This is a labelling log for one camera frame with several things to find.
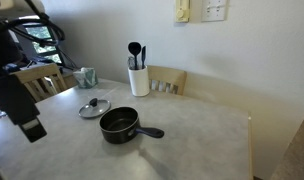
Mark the white light switch plate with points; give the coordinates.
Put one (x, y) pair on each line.
(214, 10)

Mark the yellow wall thermostat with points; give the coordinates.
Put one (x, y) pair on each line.
(182, 11)

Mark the window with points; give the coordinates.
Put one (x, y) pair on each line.
(42, 33)

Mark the brown speckled countertop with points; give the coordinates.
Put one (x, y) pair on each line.
(297, 153)

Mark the glass lid with black knob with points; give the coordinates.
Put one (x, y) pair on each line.
(98, 108)

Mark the white utensil holder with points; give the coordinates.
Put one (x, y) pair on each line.
(138, 83)

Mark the black ladle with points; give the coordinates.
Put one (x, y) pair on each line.
(134, 48)

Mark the wooden chair with curved backrest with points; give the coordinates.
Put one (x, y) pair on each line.
(167, 75)

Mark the wooden chair with slatted backrest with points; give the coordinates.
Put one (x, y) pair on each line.
(35, 73)

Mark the black spatula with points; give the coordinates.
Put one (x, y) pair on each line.
(143, 55)

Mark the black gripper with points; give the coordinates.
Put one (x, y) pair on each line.
(12, 100)

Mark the metal whisk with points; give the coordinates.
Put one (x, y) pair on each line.
(130, 62)

